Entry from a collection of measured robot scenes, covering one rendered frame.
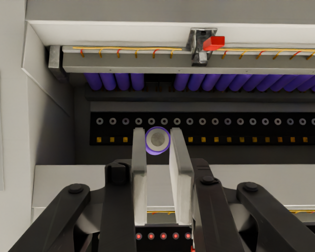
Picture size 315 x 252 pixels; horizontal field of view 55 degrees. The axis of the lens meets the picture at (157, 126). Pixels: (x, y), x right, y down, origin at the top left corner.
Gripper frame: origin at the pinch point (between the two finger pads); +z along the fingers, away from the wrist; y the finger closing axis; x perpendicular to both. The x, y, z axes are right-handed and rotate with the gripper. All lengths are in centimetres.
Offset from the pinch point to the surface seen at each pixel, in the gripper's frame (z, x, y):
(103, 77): 23.4, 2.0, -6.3
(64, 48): 19.9, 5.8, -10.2
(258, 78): 23.3, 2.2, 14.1
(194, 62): 17.8, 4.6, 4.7
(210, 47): 11.1, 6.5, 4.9
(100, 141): 28.3, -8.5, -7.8
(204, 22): 15.8, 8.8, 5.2
